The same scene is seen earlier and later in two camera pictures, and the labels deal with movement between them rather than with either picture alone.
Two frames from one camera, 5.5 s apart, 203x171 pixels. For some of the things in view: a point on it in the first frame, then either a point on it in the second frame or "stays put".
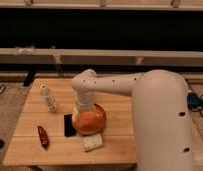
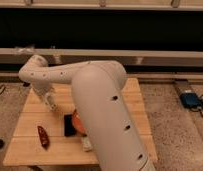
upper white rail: [101, 4] stays put
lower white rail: [71, 56] stays put
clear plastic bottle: [48, 98] stays put
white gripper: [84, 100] to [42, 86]
